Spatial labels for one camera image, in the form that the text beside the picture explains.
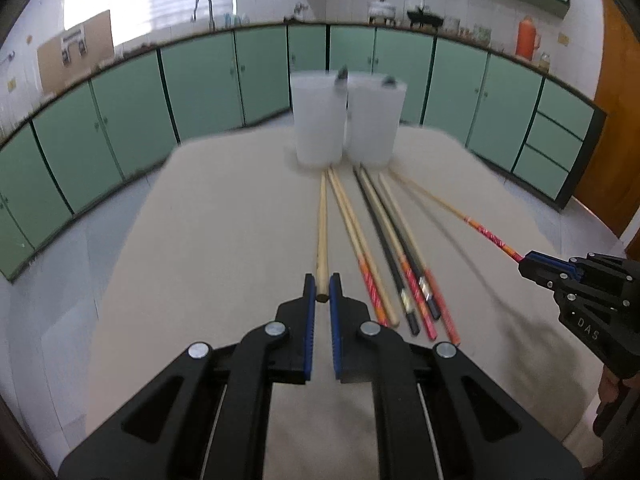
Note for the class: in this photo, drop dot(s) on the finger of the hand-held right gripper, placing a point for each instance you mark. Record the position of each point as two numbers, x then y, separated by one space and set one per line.
555 263
542 272

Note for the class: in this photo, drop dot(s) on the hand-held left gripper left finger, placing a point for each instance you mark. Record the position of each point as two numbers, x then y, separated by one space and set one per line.
310 330

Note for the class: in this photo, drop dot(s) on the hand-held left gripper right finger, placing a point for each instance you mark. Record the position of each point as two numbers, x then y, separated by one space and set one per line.
336 330

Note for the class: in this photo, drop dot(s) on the wooden chopstick red orange end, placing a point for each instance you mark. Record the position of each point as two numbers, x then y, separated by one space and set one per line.
495 240
371 292

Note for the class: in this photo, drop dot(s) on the plain wooden chopstick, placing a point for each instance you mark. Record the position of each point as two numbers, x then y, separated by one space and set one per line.
322 240
356 225

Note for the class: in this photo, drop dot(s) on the black chopstick silver band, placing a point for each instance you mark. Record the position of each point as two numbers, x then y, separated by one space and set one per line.
434 306

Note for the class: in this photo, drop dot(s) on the white plastic utensil holder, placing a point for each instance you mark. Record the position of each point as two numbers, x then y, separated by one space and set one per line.
372 125
317 120

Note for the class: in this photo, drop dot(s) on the person's right hand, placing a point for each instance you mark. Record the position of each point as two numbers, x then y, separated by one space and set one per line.
607 390

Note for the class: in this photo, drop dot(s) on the wooden door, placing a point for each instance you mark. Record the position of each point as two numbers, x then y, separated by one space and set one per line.
620 110

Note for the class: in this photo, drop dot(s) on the glass jar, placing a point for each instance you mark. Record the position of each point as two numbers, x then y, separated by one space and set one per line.
544 60

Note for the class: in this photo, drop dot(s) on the green base cabinets with drawers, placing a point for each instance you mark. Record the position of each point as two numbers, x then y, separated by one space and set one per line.
450 85

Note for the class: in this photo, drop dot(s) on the orange thermos flask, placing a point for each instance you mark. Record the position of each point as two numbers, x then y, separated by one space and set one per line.
526 40

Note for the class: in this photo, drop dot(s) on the group of glass jars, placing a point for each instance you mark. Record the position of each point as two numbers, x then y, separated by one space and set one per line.
480 34

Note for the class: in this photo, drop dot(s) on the dark utensil tip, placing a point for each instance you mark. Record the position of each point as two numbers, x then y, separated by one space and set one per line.
389 81
341 76

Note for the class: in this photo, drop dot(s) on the green base kitchen cabinets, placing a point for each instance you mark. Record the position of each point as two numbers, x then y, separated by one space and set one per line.
200 90

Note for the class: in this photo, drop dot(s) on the black wok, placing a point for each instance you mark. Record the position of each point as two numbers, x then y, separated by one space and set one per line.
422 16

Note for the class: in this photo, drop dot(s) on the white cooking pot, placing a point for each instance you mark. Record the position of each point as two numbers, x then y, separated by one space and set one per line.
382 9

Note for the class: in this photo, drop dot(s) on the bottles beside sink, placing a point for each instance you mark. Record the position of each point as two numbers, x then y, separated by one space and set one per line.
235 19

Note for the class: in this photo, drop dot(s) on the chrome sink faucet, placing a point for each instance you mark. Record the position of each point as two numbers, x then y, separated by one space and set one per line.
211 15

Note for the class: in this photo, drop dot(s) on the brown cardboard sheet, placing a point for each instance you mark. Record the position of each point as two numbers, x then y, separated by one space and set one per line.
55 65

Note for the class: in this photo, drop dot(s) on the wall socket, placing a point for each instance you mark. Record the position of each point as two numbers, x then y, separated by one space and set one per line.
563 39
11 85

